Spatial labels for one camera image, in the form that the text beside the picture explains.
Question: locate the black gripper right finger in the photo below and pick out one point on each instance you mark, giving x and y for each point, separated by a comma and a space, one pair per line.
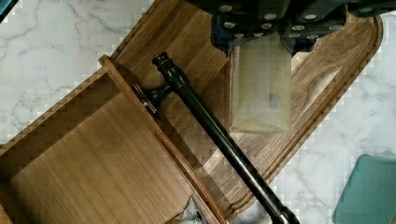
304, 23

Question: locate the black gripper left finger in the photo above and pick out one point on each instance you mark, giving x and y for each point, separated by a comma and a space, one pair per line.
235, 22

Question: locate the wooden cutting board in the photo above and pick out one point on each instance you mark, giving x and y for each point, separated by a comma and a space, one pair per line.
318, 80

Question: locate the open wooden drawer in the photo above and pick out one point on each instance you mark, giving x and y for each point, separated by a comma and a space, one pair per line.
99, 157

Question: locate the white item in drawer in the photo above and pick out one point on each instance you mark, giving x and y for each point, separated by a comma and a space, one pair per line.
190, 215

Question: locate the dark teal object corner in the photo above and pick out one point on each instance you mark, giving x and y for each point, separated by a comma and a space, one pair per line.
5, 7

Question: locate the black drawer handle bar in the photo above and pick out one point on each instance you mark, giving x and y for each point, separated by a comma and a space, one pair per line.
177, 81

